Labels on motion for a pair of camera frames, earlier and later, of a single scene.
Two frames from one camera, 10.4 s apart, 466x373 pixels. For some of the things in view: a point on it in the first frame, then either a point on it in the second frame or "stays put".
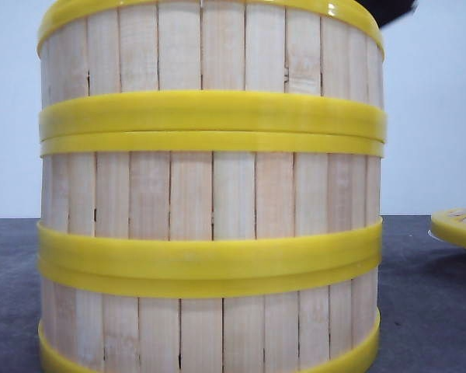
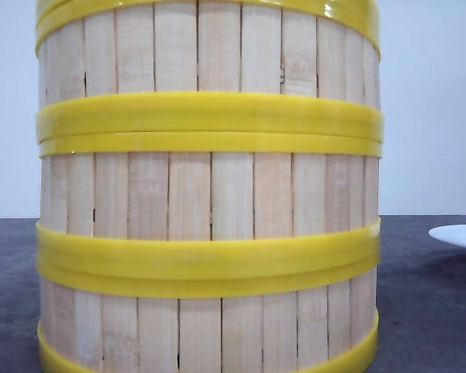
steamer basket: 210,67 stays put
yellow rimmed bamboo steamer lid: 462,226 → 366,8
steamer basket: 210,200 stays put
